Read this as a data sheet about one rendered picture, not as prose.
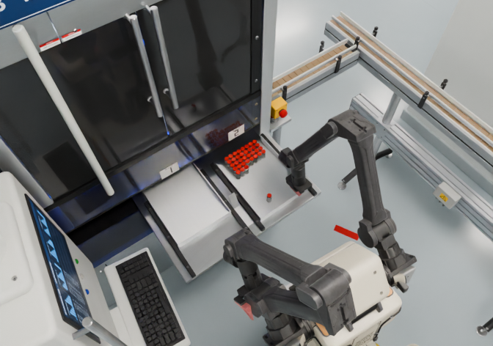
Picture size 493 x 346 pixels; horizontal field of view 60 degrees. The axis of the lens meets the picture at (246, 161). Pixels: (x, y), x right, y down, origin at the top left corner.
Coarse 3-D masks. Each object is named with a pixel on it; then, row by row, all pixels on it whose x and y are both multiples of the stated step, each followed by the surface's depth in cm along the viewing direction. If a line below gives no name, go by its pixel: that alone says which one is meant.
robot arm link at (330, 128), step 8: (320, 128) 135; (328, 128) 130; (336, 128) 129; (312, 136) 148; (320, 136) 143; (328, 136) 132; (336, 136) 135; (304, 144) 155; (312, 144) 150; (320, 144) 145; (288, 152) 166; (296, 152) 161; (304, 152) 157; (312, 152) 153; (296, 160) 163; (304, 160) 167
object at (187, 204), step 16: (176, 176) 195; (192, 176) 195; (144, 192) 187; (160, 192) 190; (176, 192) 190; (192, 192) 190; (208, 192) 190; (160, 208) 186; (176, 208) 186; (192, 208) 186; (208, 208) 186; (224, 208) 186; (176, 224) 182; (192, 224) 182; (208, 224) 178; (176, 240) 178
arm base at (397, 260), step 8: (392, 248) 137; (400, 248) 142; (384, 256) 138; (392, 256) 137; (400, 256) 137; (408, 256) 141; (384, 264) 139; (392, 264) 137; (400, 264) 137; (408, 264) 138; (392, 272) 136
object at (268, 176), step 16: (272, 160) 199; (224, 176) 193; (256, 176) 195; (272, 176) 195; (240, 192) 186; (256, 192) 190; (272, 192) 190; (288, 192) 190; (256, 208) 186; (272, 208) 186
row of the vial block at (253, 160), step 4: (260, 152) 196; (264, 152) 196; (256, 156) 195; (260, 156) 196; (264, 156) 198; (248, 160) 194; (252, 160) 194; (256, 160) 196; (260, 160) 199; (240, 164) 193; (244, 164) 193; (248, 164) 194; (252, 164) 197; (236, 168) 192; (240, 168) 192
